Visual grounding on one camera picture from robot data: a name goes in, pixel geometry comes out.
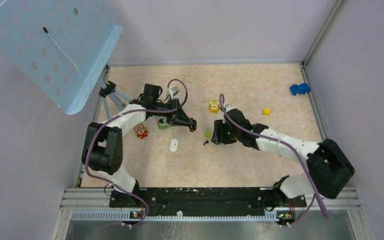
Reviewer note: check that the green wooden cube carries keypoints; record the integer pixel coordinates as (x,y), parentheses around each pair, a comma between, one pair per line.
(207,134)

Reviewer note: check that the aluminium frame rail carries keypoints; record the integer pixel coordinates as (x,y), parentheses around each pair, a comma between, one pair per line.
(93,204)

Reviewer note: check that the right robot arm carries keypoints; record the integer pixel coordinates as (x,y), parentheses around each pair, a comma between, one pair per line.
(327,170)

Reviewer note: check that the white earbud charging case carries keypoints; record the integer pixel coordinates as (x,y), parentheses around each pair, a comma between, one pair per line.
(173,145)

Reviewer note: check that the red owl block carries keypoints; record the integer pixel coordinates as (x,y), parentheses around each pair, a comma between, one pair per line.
(140,131)

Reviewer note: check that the yellow owl block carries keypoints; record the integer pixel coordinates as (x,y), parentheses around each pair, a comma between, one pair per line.
(214,106)

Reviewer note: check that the light blue perforated tray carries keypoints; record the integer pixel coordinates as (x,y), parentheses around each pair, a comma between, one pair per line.
(61,45)

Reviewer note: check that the light blue tripod stand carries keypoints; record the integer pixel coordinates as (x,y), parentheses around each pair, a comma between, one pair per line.
(108,92)

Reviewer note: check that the blue toy car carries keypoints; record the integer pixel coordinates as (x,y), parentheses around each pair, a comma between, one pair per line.
(300,89)

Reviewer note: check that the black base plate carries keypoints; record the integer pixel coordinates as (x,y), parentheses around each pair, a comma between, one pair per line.
(207,201)

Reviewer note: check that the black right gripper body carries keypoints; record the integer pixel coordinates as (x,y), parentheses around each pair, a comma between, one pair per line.
(224,133)

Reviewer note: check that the black earbud charging case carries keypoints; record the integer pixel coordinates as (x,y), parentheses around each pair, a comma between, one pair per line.
(193,125)

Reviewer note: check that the yellow wooden cube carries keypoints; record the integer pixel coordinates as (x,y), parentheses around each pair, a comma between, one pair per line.
(266,112)

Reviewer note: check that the green owl block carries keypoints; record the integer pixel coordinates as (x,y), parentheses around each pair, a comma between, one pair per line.
(163,125)

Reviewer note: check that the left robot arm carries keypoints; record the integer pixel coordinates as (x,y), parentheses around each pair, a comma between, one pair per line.
(103,146)

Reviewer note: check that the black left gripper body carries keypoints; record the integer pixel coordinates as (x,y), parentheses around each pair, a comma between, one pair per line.
(173,115)

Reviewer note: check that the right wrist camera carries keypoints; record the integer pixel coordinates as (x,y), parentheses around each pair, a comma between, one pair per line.
(229,107)

